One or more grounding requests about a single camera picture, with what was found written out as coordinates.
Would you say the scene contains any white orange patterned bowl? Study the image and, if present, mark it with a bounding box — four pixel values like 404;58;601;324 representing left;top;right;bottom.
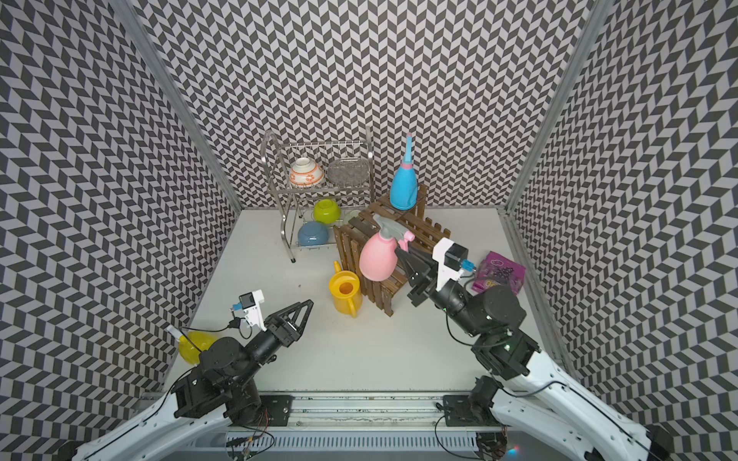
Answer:
289;158;325;188

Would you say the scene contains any yellow watering can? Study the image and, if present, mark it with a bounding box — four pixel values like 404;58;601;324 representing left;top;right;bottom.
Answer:
329;261;363;318

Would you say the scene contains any blue bowl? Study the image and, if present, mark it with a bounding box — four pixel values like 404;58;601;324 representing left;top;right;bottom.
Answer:
297;221;330;247

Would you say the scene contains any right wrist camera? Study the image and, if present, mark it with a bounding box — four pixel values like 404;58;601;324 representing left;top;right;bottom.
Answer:
432;237;476;292

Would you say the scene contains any aluminium front rail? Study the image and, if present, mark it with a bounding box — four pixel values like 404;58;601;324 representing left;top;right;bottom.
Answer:
137;391;612;433

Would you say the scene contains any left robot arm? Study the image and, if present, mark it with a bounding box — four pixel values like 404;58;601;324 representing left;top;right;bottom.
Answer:
54;300;313;460

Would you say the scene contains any wooden slatted shelf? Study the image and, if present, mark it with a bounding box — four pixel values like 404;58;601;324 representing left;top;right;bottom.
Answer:
334;184;451;316

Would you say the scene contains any yellow spray bottle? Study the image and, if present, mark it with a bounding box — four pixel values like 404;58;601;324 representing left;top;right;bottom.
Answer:
166;326;217;366

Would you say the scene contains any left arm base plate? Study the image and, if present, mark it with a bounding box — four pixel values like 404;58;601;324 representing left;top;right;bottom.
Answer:
226;394;294;428

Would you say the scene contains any grey glass plate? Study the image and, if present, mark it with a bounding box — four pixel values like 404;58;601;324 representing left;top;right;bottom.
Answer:
326;159;371;187

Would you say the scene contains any pink spray bottle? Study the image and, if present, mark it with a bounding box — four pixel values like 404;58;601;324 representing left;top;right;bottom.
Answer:
359;214;415;282

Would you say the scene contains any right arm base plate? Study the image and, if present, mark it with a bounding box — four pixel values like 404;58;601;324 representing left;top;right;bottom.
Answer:
440;394;500;428

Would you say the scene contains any blue spray bottle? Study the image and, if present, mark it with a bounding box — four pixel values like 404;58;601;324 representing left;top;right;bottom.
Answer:
389;134;418;211

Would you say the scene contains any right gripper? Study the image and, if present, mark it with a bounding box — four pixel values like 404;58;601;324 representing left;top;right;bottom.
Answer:
397;243;486;337

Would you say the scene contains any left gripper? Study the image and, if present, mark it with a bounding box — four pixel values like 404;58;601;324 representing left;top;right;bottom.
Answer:
233;300;312;388

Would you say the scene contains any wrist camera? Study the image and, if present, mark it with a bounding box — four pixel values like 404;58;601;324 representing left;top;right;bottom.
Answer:
232;290;266;332
432;237;476;292

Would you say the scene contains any purple snack box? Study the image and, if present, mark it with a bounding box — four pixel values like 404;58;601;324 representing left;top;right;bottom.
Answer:
472;252;527;295

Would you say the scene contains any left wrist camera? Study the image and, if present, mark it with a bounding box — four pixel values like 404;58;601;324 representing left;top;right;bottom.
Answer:
232;290;266;332

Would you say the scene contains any lime green bowl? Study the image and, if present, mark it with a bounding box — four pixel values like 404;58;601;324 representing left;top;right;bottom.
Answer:
313;199;341;225

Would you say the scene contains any metal dish rack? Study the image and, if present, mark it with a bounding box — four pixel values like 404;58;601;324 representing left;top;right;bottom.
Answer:
258;128;377;263

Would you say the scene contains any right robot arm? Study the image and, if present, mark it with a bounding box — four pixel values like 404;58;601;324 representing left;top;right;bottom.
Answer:
395;241;674;460

